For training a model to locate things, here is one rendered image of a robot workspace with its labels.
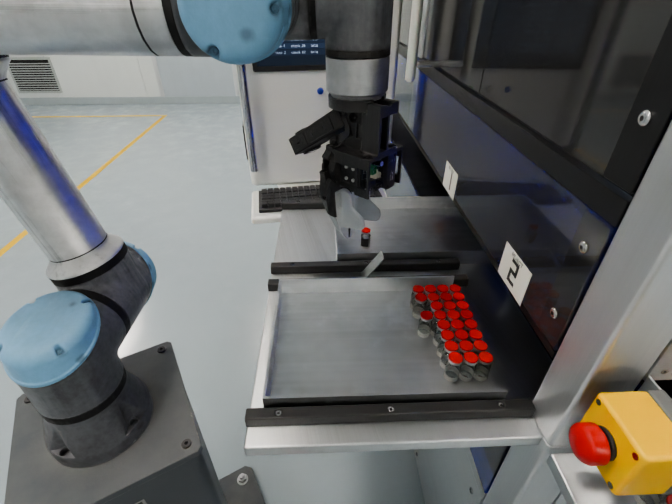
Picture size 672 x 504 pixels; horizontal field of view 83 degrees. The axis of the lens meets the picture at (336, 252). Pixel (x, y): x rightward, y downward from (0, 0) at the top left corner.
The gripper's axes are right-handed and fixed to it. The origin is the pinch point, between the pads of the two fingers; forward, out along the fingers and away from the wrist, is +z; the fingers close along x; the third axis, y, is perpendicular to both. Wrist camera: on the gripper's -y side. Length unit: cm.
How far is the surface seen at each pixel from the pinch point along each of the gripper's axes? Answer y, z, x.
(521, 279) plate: 23.8, 4.5, 12.1
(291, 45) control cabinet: -61, -17, 44
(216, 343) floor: -92, 106, 12
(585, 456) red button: 38.4, 7.6, -7.0
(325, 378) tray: 7.1, 18.7, -12.1
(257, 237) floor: -153, 106, 82
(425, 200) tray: -12, 17, 46
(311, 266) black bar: -13.6, 16.9, 4.8
